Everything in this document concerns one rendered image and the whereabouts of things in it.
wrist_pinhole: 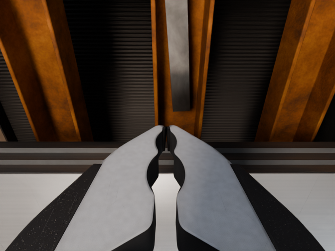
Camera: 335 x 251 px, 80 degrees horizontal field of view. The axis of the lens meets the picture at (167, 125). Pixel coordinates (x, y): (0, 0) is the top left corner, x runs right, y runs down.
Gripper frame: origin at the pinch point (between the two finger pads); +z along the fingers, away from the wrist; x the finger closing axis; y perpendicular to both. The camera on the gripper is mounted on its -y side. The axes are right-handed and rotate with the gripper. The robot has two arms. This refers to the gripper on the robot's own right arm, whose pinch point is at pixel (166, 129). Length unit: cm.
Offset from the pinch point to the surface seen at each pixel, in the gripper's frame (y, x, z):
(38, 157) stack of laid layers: 8.4, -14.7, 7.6
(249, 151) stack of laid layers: 8.1, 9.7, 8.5
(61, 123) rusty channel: 12.8, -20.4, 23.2
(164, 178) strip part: 9.9, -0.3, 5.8
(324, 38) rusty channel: -2.5, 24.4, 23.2
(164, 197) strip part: 12.9, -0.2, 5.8
